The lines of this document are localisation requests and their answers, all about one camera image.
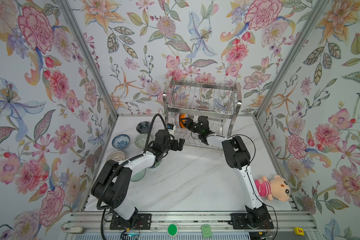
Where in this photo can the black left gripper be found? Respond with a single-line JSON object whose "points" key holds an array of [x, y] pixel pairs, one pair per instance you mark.
{"points": [[174, 146]]}

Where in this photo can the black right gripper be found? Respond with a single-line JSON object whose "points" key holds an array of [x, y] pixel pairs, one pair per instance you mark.
{"points": [[189, 121]]}

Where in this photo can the white bowl orange outside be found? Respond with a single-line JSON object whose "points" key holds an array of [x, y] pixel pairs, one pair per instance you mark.
{"points": [[182, 120]]}

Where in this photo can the grey striped bowl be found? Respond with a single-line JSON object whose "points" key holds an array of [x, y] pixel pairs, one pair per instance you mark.
{"points": [[176, 120]]}

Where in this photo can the stainless steel dish rack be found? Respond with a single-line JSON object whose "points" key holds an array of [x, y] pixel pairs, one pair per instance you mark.
{"points": [[221, 103]]}

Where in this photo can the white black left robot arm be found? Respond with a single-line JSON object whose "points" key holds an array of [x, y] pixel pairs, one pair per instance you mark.
{"points": [[112, 184]]}

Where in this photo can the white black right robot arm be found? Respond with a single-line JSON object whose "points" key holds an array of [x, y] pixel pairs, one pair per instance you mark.
{"points": [[238, 158]]}

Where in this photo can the black patterned bowl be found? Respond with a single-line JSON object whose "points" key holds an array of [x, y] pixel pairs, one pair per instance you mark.
{"points": [[143, 127]]}

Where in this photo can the green geometric pattern bowl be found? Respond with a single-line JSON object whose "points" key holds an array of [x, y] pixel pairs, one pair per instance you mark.
{"points": [[140, 141]]}

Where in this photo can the pale green bowl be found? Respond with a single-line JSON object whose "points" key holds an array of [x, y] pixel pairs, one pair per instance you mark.
{"points": [[137, 176]]}

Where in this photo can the blue floral bowl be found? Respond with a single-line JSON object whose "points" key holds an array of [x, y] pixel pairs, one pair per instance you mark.
{"points": [[121, 141]]}

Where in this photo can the white lattice pattern bowl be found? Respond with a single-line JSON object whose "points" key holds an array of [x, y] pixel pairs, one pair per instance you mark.
{"points": [[117, 156]]}

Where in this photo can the light green rectangular device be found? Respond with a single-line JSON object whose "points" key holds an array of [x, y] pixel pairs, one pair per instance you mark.
{"points": [[206, 231]]}

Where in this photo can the pink plush pig toy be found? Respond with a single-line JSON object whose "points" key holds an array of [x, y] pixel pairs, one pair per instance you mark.
{"points": [[277, 188]]}

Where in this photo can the yellow tag block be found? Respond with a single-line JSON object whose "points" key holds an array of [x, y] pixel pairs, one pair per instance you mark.
{"points": [[299, 231]]}

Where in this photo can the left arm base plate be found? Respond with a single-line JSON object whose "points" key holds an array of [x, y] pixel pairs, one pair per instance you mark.
{"points": [[136, 222]]}

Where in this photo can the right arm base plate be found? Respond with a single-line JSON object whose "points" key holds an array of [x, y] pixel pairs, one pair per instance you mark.
{"points": [[244, 221]]}

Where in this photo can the aluminium front rail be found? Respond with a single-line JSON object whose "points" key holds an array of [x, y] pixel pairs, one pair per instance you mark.
{"points": [[283, 221]]}

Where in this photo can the white plug on rail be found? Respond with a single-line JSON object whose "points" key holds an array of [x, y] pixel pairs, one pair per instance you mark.
{"points": [[76, 230]]}

